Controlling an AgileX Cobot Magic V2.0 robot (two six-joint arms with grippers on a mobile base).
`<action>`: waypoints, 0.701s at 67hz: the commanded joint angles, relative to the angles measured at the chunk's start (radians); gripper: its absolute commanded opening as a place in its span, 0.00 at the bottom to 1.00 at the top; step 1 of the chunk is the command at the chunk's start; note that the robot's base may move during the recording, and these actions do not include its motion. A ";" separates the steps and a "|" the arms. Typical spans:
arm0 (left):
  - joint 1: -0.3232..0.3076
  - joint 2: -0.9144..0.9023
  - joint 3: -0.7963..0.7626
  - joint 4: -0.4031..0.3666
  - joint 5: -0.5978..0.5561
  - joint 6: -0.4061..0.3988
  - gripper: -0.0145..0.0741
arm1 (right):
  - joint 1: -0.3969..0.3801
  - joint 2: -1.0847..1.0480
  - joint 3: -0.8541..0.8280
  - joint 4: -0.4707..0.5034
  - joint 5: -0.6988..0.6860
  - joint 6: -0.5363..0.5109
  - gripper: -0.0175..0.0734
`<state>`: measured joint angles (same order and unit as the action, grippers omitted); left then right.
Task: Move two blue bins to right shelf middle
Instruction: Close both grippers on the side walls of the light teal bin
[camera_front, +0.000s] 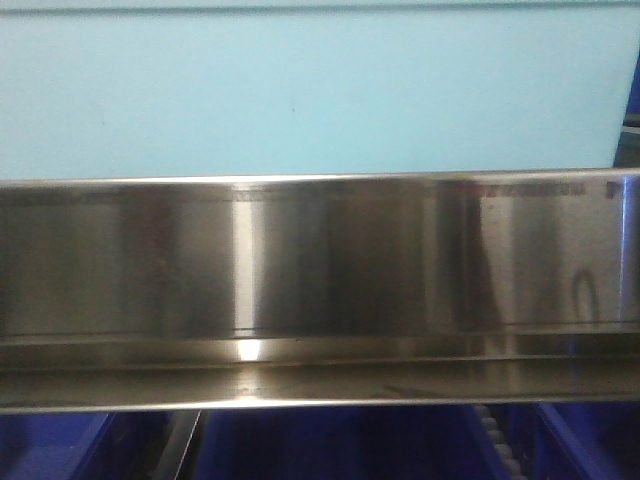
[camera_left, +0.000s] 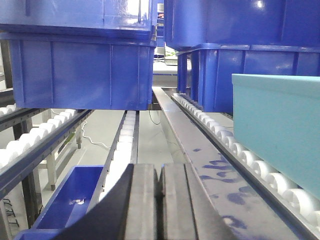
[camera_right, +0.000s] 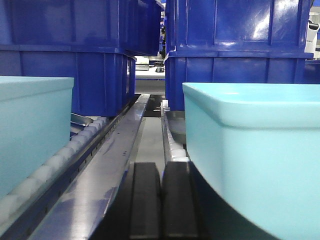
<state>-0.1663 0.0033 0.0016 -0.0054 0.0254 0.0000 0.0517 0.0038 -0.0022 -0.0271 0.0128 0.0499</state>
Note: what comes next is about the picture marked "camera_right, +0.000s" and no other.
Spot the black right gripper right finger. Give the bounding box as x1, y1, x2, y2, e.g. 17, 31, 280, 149
161, 161, 274, 240

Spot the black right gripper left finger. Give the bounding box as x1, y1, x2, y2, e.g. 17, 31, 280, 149
91, 162, 161, 240

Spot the light blue bin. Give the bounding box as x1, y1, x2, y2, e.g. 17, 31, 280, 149
182, 82, 320, 240
0, 76, 74, 197

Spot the white roller track right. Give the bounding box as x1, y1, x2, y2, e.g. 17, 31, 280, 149
160, 100, 190, 164

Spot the white roller track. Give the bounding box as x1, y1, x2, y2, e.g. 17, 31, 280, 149
160, 100, 190, 164
0, 117, 109, 225

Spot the white roller track left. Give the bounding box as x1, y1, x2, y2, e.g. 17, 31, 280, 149
0, 117, 109, 225

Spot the dark blue crate right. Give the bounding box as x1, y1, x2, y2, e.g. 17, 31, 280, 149
165, 0, 312, 111

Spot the dark blue crate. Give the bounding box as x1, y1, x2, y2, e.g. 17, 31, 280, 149
165, 0, 312, 111
0, 0, 163, 117

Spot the dark blue crate left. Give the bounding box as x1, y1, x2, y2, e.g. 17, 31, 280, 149
0, 0, 163, 117

